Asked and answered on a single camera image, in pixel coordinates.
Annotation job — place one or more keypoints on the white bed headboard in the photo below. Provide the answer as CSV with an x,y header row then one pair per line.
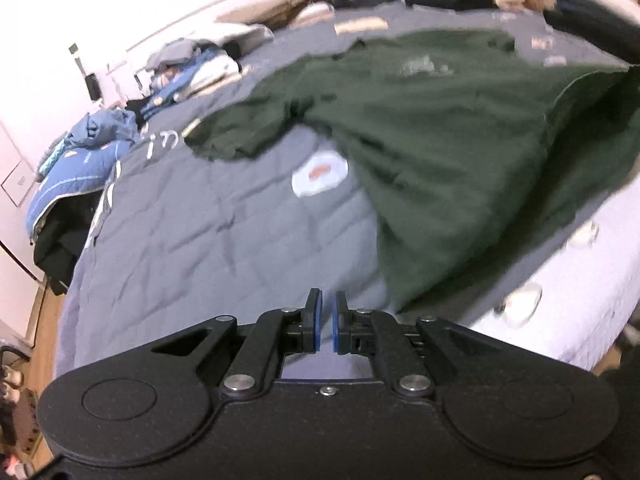
x,y
225,5

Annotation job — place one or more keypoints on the black hairbrush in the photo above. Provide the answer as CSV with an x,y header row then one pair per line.
x,y
93,87

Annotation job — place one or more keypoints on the grey printed quilt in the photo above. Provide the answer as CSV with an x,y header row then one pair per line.
x,y
200,235

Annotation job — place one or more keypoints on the white wardrobe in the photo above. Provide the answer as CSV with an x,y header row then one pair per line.
x,y
17,180

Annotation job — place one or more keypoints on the black hanging garment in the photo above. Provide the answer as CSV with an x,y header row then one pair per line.
x,y
60,245

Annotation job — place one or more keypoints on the teal patterned cloth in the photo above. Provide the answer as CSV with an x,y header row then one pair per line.
x,y
50,157

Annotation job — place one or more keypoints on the blue orange-printed cloth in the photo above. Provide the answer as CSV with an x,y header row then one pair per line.
x,y
172,85

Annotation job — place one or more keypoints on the grey sweatshirt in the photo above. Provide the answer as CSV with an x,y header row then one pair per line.
x,y
172,52

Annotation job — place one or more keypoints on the white folded cloth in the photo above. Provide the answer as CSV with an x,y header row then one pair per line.
x,y
217,72

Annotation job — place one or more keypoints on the stack of folded dark clothes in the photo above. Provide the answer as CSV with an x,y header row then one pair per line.
x,y
595,15

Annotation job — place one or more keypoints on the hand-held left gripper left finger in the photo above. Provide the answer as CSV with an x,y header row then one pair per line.
x,y
315,322

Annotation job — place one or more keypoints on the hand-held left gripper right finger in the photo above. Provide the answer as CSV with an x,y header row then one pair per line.
x,y
339,325

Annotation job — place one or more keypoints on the dark green t-shirt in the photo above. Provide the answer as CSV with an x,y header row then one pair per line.
x,y
450,160

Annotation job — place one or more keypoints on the brown folded clothes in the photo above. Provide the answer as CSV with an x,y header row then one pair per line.
x,y
270,7

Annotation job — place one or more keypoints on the row of shoes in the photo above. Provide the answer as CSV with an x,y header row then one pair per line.
x,y
15,410

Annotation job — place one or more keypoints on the cream cloth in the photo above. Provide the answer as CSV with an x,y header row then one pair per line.
x,y
315,12

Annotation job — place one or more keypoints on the blue printed quilt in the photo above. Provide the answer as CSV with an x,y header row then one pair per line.
x,y
70,185

